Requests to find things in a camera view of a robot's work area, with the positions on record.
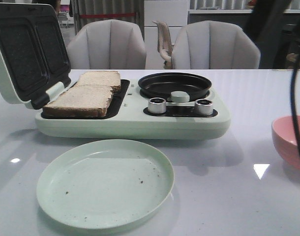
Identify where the grey upholstered chair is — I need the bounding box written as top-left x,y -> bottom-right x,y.
172,21 -> 261,69
67,20 -> 147,69

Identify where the black cable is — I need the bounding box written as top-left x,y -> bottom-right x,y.
289,36 -> 300,185

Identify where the mint green pan handle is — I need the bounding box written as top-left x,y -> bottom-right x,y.
168,91 -> 190,103

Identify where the beige plastic chair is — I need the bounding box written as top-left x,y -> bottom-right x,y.
153,21 -> 173,69

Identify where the red barrier tape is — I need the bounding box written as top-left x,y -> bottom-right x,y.
79,12 -> 137,19

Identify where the black round frying pan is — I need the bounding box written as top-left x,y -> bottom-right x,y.
138,72 -> 212,101

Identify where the right grey upholstered chair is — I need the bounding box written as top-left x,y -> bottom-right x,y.
172,21 -> 261,69

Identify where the left silver control knob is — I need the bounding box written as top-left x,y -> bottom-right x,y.
148,97 -> 166,114

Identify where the breakfast maker hinged lid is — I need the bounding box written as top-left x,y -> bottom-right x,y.
0,2 -> 71,110

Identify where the white cabinet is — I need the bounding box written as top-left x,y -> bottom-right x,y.
144,0 -> 189,69

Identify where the pink plastic bowl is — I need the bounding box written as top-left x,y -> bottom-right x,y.
271,116 -> 300,170

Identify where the left grey upholstered chair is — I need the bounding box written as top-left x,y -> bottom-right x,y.
67,20 -> 147,69

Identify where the bread slice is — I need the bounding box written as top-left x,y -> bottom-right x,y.
75,71 -> 121,92
43,85 -> 113,118

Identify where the dark grey sideboard counter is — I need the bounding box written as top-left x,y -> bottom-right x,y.
188,9 -> 300,69

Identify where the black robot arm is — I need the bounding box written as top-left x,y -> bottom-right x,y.
243,0 -> 300,46

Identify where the mint green round plate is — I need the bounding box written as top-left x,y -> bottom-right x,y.
36,139 -> 175,231

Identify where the mint green breakfast maker base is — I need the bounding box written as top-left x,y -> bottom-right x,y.
35,79 -> 231,140

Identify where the right silver control knob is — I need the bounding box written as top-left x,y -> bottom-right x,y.
194,99 -> 213,116

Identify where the silver control knob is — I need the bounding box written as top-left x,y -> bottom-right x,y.
148,97 -> 166,114
194,99 -> 213,116

